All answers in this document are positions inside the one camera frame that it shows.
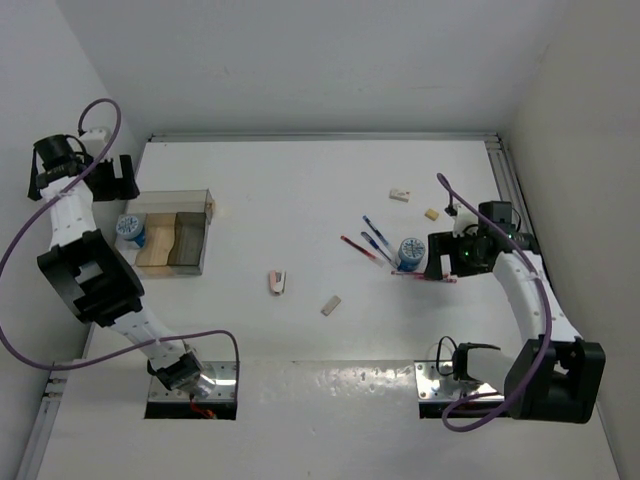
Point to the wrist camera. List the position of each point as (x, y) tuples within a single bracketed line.
[(463, 218), (95, 139)]

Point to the red capped pen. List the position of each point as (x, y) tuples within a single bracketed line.
[(370, 256)]

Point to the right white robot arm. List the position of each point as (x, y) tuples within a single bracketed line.
[(557, 374)]

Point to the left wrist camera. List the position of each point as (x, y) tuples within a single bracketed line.
[(95, 139)]

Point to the aluminium frame rail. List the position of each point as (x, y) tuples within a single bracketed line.
[(321, 136)]

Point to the white boxed eraser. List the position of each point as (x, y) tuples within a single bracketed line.
[(400, 195)]

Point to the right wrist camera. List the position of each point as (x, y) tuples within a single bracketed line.
[(463, 218)]

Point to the yellow eraser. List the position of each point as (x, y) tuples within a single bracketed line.
[(432, 214)]

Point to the pink stapler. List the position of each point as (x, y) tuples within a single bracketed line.
[(277, 282)]

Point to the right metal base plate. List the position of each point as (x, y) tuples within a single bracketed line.
[(437, 385)]

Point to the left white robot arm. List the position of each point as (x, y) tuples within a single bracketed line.
[(92, 278)]

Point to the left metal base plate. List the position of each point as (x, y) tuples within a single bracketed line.
[(217, 384)]

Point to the metal base plate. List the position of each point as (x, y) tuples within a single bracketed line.
[(217, 384), (437, 385)]

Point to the clear acrylic organizer box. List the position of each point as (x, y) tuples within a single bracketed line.
[(177, 226)]

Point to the blue refill pen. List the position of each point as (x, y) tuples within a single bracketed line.
[(377, 233)]

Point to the pink refill pen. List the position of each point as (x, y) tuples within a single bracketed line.
[(443, 280)]

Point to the grey white eraser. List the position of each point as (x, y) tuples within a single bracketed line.
[(330, 305)]

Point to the red gel pen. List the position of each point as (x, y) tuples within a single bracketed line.
[(407, 274)]

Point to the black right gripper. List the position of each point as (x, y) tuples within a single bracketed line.
[(443, 243)]

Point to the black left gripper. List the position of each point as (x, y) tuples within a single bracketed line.
[(122, 188)]

